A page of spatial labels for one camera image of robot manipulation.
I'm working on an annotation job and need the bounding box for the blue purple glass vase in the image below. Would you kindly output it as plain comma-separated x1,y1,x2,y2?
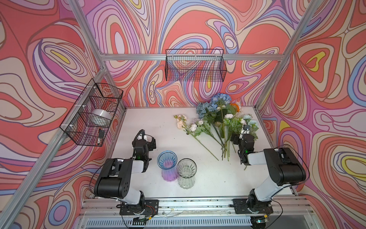
157,151,178,182

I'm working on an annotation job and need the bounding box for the peach rose flower stem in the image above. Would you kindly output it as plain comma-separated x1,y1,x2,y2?
173,114,219,161

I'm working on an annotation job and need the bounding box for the blue hydrangea flower stem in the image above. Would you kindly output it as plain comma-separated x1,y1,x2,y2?
211,93,232,158

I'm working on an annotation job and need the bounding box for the clear ribbed glass vase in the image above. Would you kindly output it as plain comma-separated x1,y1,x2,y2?
177,158,197,189

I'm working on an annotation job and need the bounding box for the white purple mixed bouquet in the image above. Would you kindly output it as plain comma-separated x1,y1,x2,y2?
188,118,222,147

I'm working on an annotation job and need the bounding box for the teal rose flower stem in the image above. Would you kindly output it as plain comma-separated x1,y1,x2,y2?
196,102,219,140

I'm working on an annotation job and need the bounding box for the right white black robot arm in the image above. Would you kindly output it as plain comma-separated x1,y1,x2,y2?
230,129,307,214

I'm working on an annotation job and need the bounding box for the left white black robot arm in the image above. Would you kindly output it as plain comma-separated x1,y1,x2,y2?
93,132,156,209

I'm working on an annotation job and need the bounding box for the white green flower bunch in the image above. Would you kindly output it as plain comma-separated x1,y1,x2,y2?
221,113,259,160

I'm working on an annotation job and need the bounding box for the orange flower stem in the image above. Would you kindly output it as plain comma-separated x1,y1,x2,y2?
230,102,241,113

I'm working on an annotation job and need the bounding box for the small black device in basket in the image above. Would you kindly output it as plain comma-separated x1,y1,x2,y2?
97,128,105,146

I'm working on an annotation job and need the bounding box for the white tape roll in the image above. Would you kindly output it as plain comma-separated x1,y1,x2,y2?
92,109,112,120

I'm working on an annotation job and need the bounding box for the black wire basket left wall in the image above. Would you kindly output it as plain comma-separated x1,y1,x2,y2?
60,79,124,147

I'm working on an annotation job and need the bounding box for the black wire basket wall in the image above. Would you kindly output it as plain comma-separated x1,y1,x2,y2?
60,79,124,147
165,48,227,82

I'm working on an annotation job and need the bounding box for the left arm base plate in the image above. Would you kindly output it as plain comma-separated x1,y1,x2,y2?
116,199,159,216

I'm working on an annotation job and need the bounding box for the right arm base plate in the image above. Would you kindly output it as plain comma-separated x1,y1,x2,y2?
229,198,274,215

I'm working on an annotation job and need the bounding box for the black wire basket back wall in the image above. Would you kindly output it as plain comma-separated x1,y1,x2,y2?
165,48,227,82

